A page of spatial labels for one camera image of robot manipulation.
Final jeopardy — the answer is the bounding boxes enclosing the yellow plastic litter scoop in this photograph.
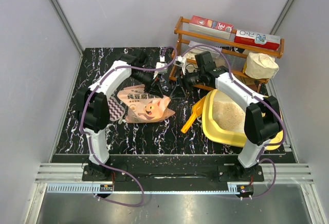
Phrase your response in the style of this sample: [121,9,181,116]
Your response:
[180,96,206,134]

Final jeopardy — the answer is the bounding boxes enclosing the purple wavy striped sponge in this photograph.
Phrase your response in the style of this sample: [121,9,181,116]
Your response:
[108,97,125,122]

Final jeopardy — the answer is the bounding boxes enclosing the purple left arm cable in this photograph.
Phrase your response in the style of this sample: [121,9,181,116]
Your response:
[78,45,178,206]

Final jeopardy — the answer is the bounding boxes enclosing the aluminium frame rail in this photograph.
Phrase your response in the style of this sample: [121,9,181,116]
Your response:
[35,163,314,184]

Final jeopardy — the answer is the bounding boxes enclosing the wooden two-tier shelf rack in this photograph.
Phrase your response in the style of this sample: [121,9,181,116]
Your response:
[174,16,285,92]

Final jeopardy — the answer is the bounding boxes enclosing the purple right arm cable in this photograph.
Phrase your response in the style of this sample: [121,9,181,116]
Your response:
[179,44,287,199]

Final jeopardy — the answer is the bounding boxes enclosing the red 3D toothpaste box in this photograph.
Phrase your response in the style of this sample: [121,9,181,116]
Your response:
[189,15,233,40]

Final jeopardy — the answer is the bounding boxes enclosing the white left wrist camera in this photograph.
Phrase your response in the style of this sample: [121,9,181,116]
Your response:
[153,56,168,79]

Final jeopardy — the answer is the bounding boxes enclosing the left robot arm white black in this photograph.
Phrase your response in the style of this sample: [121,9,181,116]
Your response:
[77,49,167,181]

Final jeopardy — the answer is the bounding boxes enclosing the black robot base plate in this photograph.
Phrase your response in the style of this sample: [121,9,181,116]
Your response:
[81,163,265,182]

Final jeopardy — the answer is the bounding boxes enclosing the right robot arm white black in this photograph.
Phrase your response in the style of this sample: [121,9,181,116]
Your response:
[174,51,285,181]

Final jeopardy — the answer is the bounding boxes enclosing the red white R+O box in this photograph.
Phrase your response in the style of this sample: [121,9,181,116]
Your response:
[234,30,281,50]

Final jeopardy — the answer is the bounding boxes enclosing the beige tissue pack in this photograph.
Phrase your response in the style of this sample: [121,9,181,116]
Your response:
[243,52,279,80]

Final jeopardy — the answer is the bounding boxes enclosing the brown cat litter granules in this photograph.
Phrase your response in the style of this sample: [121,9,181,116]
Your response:
[212,101,245,133]

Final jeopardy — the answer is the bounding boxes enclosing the brown cardboard box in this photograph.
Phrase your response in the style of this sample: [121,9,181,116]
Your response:
[238,77,257,91]

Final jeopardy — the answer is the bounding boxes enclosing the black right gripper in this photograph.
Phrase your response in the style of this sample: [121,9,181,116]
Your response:
[170,67,204,100]

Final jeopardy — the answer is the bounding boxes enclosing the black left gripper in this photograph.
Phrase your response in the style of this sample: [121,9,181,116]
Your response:
[131,69,165,98]

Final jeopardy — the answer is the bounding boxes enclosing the yellow litter box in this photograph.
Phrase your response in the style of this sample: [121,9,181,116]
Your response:
[201,89,284,151]

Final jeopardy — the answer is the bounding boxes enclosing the pink cat litter bag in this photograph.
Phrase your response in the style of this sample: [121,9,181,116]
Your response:
[117,85,175,123]

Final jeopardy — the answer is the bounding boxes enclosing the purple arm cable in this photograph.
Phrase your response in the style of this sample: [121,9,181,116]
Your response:
[78,45,178,206]
[179,44,287,199]

